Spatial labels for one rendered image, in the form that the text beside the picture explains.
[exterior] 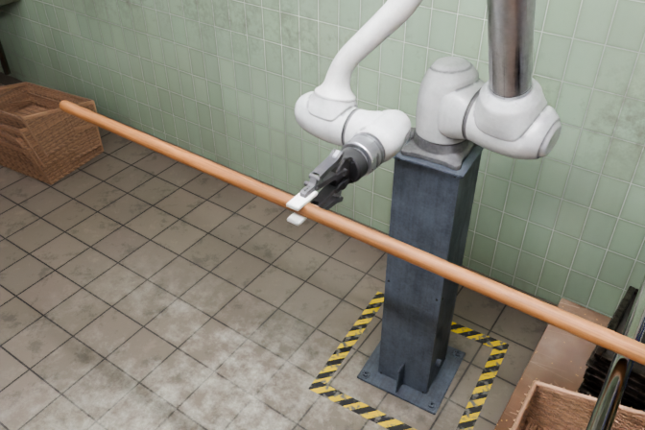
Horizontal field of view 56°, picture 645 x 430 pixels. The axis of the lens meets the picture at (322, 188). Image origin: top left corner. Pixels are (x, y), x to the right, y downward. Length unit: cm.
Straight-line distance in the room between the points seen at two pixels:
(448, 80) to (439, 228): 46
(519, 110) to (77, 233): 235
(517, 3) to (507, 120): 31
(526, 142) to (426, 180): 34
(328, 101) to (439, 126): 37
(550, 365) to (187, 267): 172
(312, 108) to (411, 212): 54
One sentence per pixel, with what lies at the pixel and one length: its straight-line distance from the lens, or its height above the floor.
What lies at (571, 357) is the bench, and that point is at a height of 58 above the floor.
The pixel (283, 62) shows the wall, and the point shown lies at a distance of 279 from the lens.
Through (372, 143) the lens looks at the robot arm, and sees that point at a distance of 138.
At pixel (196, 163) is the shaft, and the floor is 120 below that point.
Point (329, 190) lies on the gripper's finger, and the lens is 131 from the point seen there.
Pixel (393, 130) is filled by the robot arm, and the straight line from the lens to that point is 143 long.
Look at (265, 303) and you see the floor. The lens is 271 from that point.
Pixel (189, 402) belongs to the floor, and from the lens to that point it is 243.
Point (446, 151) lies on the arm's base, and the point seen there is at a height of 104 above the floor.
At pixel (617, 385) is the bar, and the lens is 106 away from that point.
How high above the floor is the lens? 195
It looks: 36 degrees down
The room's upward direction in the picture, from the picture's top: straight up
